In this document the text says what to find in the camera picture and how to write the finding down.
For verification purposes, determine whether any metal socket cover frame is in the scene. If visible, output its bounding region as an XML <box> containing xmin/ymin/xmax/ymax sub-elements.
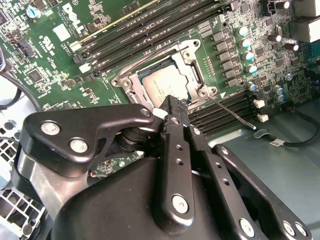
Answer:
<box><xmin>124</xmin><ymin>47</ymin><xmax>218</xmax><ymax>111</ymax></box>

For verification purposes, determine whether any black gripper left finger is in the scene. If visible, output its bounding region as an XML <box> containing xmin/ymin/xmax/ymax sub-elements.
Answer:
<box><xmin>20</xmin><ymin>95</ymin><xmax>197</xmax><ymax>226</ymax></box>

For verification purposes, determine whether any silver topped CPU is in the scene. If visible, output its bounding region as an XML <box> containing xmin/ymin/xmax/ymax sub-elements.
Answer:
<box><xmin>141</xmin><ymin>66</ymin><xmax>191</xmax><ymax>104</ymax></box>

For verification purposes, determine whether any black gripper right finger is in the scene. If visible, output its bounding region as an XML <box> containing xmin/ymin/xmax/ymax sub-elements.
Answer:
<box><xmin>179</xmin><ymin>98</ymin><xmax>314</xmax><ymax>240</ymax></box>

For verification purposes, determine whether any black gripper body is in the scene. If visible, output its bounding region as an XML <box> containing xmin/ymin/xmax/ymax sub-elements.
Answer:
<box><xmin>11</xmin><ymin>126</ymin><xmax>235</xmax><ymax>240</ymax></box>

